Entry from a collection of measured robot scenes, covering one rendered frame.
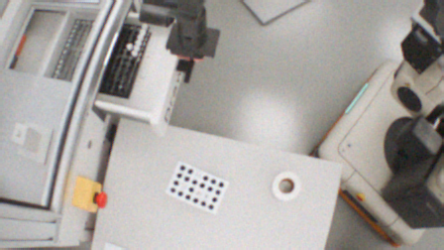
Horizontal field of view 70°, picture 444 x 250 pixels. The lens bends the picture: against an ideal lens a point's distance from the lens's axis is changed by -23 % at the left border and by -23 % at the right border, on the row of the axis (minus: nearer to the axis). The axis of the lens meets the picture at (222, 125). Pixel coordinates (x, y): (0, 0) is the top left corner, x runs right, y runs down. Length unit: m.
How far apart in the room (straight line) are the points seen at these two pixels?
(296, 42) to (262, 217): 1.17
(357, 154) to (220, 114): 0.65
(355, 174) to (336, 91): 0.52
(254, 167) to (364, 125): 0.73
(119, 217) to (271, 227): 0.37
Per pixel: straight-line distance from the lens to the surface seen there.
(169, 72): 0.84
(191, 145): 0.97
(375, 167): 1.56
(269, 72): 1.85
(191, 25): 0.70
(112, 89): 0.89
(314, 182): 0.97
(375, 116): 1.61
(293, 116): 1.80
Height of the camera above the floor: 1.70
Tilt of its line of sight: 75 degrees down
